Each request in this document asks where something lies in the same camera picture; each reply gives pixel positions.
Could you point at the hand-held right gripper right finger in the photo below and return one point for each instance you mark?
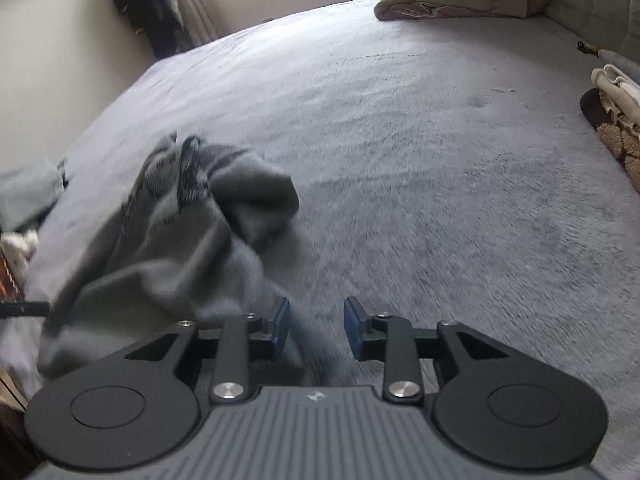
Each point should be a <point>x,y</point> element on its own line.
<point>354,330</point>

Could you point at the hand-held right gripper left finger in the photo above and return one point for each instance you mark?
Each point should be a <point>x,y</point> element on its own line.
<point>281,322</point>

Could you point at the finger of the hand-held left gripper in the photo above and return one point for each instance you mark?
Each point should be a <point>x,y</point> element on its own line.
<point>25,308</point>

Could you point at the grey knitted sweater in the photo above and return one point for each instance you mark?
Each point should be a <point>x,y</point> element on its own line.
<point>150,260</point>

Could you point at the white fluffy item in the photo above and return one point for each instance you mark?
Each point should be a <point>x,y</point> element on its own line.
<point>17,252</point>

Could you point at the light grey garment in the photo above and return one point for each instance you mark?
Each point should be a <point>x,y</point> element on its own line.
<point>25,190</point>

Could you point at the grey fleece bed blanket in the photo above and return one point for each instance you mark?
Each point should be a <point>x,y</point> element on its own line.
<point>425,185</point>

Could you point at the brown patterned garment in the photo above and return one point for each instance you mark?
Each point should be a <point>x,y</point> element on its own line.
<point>620,150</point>

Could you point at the grey curtain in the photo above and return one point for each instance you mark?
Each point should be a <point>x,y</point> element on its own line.
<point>192,10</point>

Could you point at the dark hanging jacket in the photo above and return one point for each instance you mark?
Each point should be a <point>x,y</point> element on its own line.
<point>150,5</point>

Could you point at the cream folded garment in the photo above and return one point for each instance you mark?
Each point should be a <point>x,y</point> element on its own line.
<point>620,90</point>

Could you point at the small dark hair clip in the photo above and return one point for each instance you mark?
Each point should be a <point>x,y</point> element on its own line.
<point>587,48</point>

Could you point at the grey flat pillow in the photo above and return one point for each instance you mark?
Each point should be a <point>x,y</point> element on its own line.
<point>622,62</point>

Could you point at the grey quilted headboard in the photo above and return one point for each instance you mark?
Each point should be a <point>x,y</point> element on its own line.
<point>595,0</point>

